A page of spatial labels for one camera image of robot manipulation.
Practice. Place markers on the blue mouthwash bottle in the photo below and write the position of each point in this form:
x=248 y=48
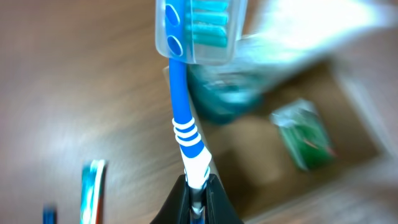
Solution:
x=222 y=93

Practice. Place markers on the green soap box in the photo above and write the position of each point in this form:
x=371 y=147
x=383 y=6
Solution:
x=303 y=134

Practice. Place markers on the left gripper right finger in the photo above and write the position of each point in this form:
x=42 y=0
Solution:
x=218 y=208

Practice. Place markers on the blue white toothbrush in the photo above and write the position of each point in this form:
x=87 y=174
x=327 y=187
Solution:
x=194 y=32

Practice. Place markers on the blue razor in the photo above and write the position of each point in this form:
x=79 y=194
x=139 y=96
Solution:
x=49 y=215

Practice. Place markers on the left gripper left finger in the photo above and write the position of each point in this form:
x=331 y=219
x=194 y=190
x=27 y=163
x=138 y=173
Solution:
x=176 y=208

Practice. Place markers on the white cardboard open box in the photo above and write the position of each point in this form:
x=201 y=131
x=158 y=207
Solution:
x=261 y=179

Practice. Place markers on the teal red toothpaste tube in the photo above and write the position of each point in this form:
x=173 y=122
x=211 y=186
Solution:
x=92 y=192

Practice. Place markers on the white lotion tube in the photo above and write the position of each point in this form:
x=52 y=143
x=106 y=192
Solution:
x=293 y=35

